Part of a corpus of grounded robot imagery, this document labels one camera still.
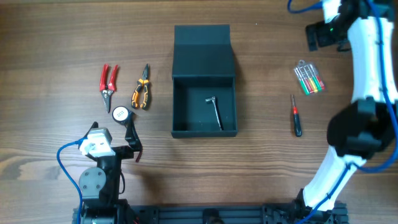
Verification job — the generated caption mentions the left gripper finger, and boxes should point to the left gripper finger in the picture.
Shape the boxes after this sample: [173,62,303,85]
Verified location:
[83,121,98,138]
[125,113,143,162]

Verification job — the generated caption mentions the clear case of screwdrivers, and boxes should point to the clear case of screwdrivers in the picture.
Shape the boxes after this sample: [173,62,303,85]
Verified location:
[294,60,326,95]

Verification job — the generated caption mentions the silver socket wrench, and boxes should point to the silver socket wrench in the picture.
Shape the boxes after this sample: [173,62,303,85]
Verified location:
[205,96,223,130]

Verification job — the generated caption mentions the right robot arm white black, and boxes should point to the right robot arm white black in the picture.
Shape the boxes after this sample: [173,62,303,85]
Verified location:
[289,1,397,223]

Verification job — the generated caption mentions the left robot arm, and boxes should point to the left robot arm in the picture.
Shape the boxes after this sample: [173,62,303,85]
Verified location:
[72,111,142,223]

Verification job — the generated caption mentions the round white black tape measure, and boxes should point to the round white black tape measure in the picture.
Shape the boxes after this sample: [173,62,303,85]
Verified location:
[112,106,133,126]

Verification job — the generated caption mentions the orange black pliers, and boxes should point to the orange black pliers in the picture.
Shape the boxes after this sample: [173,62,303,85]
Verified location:
[131,63,151,110]

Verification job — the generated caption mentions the black open box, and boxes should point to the black open box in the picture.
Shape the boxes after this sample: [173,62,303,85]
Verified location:
[171,25,238,138]

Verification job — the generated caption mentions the black red screwdriver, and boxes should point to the black red screwdriver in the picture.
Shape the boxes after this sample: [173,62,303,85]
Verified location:
[290,95,302,137]

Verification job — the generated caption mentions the blue left cable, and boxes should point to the blue left cable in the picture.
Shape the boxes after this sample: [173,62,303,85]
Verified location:
[56,138,86,224]

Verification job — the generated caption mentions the blue cable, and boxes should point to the blue cable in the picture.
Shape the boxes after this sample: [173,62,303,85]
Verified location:
[56,138,86,224]
[287,0,398,224]

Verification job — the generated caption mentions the blue right cable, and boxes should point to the blue right cable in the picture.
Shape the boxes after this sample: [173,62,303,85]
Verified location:
[287,0,398,224]

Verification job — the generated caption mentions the red handled snips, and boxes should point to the red handled snips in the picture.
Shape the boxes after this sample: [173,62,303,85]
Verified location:
[99,64,119,113]

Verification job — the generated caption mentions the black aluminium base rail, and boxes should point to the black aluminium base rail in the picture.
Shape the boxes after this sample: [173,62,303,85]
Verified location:
[72,203,349,224]

